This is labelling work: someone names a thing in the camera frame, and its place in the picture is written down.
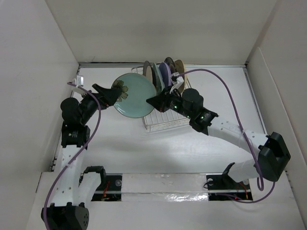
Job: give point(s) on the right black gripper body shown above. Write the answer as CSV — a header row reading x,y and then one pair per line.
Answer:
x,y
176,104

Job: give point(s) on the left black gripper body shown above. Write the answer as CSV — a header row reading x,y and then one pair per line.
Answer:
x,y
89,106

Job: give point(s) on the light green rectangular dish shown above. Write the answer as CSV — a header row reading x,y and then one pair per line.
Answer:
x,y
159,79

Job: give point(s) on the clear glass plate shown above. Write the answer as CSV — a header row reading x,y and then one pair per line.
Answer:
x,y
135,90

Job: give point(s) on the purple plastic plate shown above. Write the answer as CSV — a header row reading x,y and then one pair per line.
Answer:
x,y
166,74

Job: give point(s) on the brown rim cream bowl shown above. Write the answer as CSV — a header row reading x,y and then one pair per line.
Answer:
x,y
148,72

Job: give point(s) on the dark striped rim plate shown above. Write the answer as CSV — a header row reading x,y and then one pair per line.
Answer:
x,y
169,61

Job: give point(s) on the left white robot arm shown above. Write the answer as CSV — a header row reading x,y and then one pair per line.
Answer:
x,y
66,204

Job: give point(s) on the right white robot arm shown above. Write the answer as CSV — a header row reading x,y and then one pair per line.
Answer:
x,y
270,154

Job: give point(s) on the beige wooden plate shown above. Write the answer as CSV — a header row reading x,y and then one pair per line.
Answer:
x,y
180,67

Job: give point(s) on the wire dish rack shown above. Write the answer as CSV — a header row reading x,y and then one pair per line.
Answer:
x,y
157,121

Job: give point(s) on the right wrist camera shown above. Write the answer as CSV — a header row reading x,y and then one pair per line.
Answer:
x,y
178,82

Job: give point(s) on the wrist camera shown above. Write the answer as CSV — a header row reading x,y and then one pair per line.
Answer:
x,y
178,82
76,84

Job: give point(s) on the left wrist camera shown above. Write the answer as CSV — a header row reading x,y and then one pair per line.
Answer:
x,y
76,84

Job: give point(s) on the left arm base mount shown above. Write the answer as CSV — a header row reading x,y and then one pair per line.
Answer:
x,y
110,190

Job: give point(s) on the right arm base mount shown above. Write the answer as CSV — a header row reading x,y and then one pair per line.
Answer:
x,y
222,188

